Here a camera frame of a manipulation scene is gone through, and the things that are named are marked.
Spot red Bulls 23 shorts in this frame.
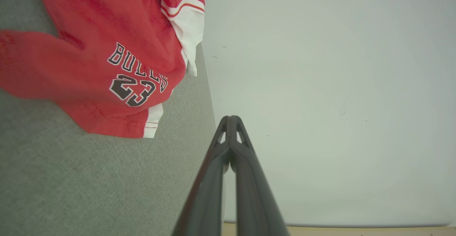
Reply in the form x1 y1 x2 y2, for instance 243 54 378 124
0 0 187 139

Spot red and white basketball jersey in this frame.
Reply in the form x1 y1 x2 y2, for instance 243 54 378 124
155 0 207 77

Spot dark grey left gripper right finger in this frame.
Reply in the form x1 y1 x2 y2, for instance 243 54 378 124
230 116 290 236

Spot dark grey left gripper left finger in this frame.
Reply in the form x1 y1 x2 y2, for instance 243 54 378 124
172 116 232 236

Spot grey fabric mat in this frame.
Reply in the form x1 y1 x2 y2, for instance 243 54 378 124
0 0 218 236

